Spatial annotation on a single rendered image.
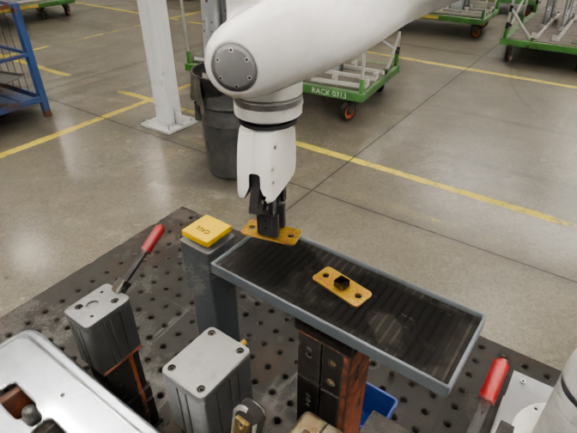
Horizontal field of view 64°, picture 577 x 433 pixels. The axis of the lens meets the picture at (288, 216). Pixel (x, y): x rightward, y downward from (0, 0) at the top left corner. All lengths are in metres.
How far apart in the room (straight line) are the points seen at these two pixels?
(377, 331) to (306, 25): 0.38
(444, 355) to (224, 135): 2.65
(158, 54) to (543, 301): 3.15
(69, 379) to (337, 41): 0.64
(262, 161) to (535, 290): 2.22
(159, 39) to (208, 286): 3.30
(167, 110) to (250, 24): 3.71
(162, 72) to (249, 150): 3.50
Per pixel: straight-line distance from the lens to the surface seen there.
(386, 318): 0.64
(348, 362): 0.70
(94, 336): 0.84
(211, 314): 0.88
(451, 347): 0.63
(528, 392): 1.12
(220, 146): 3.17
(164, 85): 4.07
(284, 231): 0.68
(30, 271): 2.82
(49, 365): 0.87
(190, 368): 0.65
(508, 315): 2.47
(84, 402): 0.80
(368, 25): 0.46
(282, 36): 0.44
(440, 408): 1.15
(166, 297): 1.36
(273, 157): 0.57
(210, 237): 0.77
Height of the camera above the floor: 1.62
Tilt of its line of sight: 34 degrees down
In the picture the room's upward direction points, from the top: straight up
